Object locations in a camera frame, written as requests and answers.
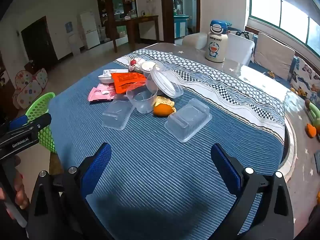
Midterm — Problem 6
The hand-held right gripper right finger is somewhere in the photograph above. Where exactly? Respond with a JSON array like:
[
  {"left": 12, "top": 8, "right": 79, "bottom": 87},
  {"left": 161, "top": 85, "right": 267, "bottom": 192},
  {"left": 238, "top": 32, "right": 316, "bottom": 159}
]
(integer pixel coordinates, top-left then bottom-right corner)
[{"left": 211, "top": 143, "right": 294, "bottom": 240}]

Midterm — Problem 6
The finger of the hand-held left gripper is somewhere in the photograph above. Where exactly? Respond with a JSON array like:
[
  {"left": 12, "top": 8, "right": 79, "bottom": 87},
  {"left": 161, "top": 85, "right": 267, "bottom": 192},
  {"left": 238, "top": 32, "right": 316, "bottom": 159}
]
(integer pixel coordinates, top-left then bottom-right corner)
[
  {"left": 24, "top": 112, "right": 52, "bottom": 137},
  {"left": 7, "top": 115, "right": 28, "bottom": 130}
]

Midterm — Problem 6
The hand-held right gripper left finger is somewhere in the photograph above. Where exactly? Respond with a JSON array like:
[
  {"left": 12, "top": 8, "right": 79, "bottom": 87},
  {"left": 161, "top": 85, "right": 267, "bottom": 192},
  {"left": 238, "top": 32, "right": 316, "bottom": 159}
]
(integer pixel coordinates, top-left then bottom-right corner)
[{"left": 26, "top": 142, "right": 112, "bottom": 240}]

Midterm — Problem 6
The green plastic basket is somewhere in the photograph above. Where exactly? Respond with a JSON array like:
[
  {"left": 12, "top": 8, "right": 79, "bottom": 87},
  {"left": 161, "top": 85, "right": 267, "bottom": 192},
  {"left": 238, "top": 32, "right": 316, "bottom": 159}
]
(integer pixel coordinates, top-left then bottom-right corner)
[{"left": 25, "top": 92, "right": 57, "bottom": 154}]

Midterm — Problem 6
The clear plastic tray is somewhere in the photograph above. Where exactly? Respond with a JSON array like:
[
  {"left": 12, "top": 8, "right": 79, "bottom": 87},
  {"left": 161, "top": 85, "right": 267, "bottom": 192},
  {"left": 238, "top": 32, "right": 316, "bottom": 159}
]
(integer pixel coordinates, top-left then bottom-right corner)
[
  {"left": 101, "top": 95, "right": 135, "bottom": 131},
  {"left": 164, "top": 98, "right": 212, "bottom": 143}
]

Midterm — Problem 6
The pink packet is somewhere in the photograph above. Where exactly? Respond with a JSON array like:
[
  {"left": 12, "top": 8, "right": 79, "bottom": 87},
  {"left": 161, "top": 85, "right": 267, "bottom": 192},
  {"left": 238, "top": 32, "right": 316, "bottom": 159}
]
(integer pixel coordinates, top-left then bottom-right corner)
[{"left": 87, "top": 85, "right": 118, "bottom": 105}]

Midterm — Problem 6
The white round plate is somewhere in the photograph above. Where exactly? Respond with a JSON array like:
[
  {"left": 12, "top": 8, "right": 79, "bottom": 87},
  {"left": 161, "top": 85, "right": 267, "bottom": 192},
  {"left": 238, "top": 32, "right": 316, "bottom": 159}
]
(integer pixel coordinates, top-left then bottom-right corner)
[{"left": 98, "top": 69, "right": 128, "bottom": 83}]

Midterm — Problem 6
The clear plastic cup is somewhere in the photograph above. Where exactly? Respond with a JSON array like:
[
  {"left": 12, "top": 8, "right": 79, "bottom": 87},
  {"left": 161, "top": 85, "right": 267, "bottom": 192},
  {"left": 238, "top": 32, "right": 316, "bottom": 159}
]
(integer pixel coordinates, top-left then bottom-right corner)
[{"left": 126, "top": 82, "right": 158, "bottom": 114}]

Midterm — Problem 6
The orange peel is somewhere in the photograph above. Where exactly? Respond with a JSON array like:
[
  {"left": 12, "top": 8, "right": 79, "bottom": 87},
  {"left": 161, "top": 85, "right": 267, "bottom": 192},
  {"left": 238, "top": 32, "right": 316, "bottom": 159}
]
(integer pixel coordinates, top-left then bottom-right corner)
[
  {"left": 153, "top": 102, "right": 177, "bottom": 117},
  {"left": 154, "top": 95, "right": 175, "bottom": 108}
]

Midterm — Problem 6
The orange foil packet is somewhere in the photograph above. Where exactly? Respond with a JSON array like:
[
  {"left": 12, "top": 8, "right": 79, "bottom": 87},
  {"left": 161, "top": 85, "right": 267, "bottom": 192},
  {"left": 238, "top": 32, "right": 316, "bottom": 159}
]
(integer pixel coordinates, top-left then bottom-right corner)
[{"left": 110, "top": 72, "right": 147, "bottom": 94}]

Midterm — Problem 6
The clear round plastic lid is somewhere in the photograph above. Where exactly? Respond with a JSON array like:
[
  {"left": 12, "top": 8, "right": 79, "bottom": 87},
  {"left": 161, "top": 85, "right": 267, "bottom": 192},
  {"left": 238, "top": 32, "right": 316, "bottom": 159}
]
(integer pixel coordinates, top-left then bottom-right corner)
[{"left": 146, "top": 62, "right": 184, "bottom": 99}]

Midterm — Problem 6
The person's left hand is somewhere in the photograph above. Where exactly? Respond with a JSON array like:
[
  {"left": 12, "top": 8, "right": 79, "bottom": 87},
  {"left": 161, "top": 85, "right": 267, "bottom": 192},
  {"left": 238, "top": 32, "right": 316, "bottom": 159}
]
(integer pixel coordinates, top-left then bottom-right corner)
[{"left": 0, "top": 155, "right": 29, "bottom": 220}]

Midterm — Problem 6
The polka dot play tent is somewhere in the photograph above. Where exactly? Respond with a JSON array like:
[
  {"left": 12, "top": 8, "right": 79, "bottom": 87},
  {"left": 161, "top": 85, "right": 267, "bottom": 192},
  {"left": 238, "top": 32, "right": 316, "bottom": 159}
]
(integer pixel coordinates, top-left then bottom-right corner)
[{"left": 12, "top": 67, "right": 48, "bottom": 109}]

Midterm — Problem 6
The grey star-print table cover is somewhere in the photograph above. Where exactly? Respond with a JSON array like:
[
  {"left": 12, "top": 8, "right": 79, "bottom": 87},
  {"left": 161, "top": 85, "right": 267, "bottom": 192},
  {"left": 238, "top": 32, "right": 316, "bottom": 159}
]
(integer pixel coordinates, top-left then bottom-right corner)
[{"left": 147, "top": 42, "right": 320, "bottom": 230}]

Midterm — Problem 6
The dark wooden door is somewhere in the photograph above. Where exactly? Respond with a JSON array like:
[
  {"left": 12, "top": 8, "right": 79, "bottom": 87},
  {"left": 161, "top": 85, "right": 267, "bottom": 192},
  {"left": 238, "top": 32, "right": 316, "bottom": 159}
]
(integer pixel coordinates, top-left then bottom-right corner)
[{"left": 21, "top": 16, "right": 57, "bottom": 67}]

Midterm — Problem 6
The white water dispenser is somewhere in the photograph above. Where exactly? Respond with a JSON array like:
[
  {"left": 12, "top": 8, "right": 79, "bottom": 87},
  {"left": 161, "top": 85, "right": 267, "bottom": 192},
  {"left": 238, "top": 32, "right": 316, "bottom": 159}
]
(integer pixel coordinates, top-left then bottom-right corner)
[{"left": 65, "top": 21, "right": 82, "bottom": 55}]

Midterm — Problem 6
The orange toy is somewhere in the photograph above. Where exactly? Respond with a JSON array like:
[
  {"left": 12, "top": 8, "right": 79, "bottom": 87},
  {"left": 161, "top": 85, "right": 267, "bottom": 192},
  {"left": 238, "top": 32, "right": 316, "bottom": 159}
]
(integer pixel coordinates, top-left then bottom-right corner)
[{"left": 305, "top": 124, "right": 317, "bottom": 138}]

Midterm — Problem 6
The white refrigerator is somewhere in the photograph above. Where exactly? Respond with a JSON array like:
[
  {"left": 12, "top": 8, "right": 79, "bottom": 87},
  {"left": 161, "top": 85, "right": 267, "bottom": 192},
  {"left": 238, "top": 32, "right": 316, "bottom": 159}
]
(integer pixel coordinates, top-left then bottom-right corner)
[{"left": 80, "top": 10, "right": 101, "bottom": 50}]

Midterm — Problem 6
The green toy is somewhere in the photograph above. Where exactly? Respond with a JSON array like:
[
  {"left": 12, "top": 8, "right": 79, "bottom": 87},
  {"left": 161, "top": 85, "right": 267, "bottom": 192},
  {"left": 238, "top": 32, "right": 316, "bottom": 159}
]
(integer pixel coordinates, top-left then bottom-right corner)
[{"left": 304, "top": 99, "right": 320, "bottom": 128}]

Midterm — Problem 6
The red white crumpled wrapper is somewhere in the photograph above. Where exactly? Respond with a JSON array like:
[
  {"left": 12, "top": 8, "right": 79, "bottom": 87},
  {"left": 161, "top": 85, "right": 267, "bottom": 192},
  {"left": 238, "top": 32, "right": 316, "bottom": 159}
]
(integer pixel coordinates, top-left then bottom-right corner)
[{"left": 128, "top": 57, "right": 145, "bottom": 73}]

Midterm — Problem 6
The small white container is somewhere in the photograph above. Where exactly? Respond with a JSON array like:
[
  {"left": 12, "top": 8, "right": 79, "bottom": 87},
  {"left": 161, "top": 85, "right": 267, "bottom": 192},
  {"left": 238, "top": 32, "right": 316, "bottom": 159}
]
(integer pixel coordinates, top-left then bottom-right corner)
[{"left": 141, "top": 61, "right": 157, "bottom": 74}]

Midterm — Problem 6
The butterfly print pillow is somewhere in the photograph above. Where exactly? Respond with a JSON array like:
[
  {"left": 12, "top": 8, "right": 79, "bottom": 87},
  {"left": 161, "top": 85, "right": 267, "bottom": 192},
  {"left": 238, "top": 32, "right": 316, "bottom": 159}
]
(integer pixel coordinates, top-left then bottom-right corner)
[{"left": 290, "top": 56, "right": 320, "bottom": 103}]

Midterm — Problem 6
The white square cushion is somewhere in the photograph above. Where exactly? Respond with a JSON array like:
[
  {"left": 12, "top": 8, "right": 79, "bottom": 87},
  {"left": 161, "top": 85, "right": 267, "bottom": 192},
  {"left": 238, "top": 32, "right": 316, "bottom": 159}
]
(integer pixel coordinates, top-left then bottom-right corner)
[{"left": 224, "top": 32, "right": 255, "bottom": 64}]

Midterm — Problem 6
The cream cartoon thermos bottle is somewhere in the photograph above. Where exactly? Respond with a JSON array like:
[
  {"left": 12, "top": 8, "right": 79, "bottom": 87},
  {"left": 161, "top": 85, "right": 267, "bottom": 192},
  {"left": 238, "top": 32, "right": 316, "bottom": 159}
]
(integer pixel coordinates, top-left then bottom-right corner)
[{"left": 205, "top": 20, "right": 230, "bottom": 63}]

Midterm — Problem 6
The beige sofa cushion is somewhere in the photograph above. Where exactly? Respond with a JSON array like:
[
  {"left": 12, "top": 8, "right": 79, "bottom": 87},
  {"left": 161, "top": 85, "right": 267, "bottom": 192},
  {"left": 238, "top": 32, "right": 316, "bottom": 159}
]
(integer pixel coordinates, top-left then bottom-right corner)
[{"left": 254, "top": 32, "right": 295, "bottom": 79}]

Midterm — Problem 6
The wooden divider shelf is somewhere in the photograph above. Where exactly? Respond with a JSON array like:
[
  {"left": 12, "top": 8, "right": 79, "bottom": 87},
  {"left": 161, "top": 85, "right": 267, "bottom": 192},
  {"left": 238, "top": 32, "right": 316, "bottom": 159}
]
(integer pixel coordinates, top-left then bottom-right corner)
[{"left": 97, "top": 0, "right": 140, "bottom": 38}]

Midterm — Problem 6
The beige armchair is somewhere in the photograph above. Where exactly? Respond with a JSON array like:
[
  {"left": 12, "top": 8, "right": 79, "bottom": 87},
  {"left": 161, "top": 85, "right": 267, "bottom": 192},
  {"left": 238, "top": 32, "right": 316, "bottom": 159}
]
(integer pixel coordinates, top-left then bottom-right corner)
[{"left": 182, "top": 32, "right": 209, "bottom": 50}]

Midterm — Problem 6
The wooden side table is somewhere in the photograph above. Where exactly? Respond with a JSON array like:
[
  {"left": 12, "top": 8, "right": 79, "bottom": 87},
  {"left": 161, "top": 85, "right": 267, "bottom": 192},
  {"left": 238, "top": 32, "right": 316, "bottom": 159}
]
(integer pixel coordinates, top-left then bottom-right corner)
[{"left": 115, "top": 15, "right": 160, "bottom": 53}]

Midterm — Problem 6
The blue cabinet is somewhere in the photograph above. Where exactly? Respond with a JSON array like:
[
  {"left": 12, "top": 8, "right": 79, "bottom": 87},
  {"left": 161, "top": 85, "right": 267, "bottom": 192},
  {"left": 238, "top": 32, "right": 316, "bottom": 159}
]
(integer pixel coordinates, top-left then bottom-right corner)
[{"left": 174, "top": 14, "right": 189, "bottom": 38}]

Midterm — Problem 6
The window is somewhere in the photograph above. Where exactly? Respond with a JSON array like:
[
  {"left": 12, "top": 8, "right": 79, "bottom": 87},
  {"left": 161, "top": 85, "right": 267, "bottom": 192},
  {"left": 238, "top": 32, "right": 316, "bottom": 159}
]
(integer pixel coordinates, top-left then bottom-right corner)
[{"left": 246, "top": 0, "right": 320, "bottom": 53}]

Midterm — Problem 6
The dark wooden door frame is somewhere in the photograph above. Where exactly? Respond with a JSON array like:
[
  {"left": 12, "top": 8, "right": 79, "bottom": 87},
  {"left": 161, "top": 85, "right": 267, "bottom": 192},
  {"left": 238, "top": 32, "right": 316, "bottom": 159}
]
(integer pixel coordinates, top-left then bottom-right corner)
[{"left": 160, "top": 0, "right": 200, "bottom": 44}]

